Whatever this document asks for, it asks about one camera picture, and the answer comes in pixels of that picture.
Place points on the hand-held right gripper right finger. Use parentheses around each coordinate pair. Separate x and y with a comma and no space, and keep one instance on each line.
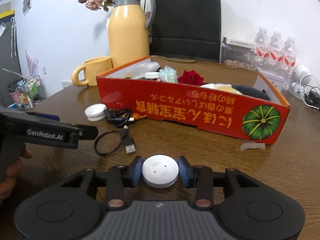
(184,172)

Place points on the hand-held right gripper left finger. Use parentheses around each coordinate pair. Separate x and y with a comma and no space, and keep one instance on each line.
(137,172)

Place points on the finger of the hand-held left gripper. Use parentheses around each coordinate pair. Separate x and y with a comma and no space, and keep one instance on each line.
(47,116)
(45,133)

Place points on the white round charging disc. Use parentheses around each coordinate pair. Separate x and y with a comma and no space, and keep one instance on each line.
(160,171)

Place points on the red cardboard box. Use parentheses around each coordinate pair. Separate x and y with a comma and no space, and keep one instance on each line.
(175,105)

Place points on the red rose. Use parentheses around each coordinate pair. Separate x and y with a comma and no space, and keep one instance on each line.
(191,77)

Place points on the iridescent plastic bag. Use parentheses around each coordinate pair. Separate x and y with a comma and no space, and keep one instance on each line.
(168,76)

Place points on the white bottle cap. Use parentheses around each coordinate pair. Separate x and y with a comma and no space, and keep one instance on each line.
(152,75)

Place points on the person's left hand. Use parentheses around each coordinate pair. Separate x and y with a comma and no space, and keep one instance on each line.
(11,185)

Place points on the pink cup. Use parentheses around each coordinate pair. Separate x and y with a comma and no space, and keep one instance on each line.
(15,96)

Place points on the ribbed white cap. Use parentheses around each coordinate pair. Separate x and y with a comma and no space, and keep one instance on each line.
(96,111)

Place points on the yellow mug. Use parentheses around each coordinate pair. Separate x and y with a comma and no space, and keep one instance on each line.
(96,71)

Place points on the black board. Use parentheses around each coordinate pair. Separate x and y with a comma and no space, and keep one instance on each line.
(8,55)

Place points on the clear plastic piece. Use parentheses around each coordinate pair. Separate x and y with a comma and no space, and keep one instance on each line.
(252,147)

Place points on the cream soft item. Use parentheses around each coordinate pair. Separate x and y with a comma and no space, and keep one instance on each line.
(227,88)

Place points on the dark fabric item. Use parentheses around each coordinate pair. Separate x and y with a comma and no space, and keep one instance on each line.
(252,91)

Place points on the yellow thermos jug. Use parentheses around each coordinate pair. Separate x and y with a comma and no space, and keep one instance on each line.
(127,35)

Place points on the white printed tin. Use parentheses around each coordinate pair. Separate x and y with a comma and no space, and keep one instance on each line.
(273,80)

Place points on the clear container of seeds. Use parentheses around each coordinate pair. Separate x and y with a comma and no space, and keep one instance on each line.
(237,55)

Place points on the white flat box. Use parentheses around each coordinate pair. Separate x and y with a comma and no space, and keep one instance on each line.
(237,41)

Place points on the red label water bottle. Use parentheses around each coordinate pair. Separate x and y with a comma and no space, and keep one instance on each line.
(261,47)
(289,57)
(275,52)

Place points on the black paper bag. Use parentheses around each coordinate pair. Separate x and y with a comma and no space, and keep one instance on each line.
(186,22)

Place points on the white desk fan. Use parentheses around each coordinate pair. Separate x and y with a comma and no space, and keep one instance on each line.
(301,73)

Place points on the wall socket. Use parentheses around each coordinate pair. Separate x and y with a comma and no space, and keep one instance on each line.
(45,70)

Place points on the pink wall sticker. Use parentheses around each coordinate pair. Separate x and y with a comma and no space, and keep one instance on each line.
(31,63)

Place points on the wall poster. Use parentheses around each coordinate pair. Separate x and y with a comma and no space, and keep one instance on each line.
(27,1)

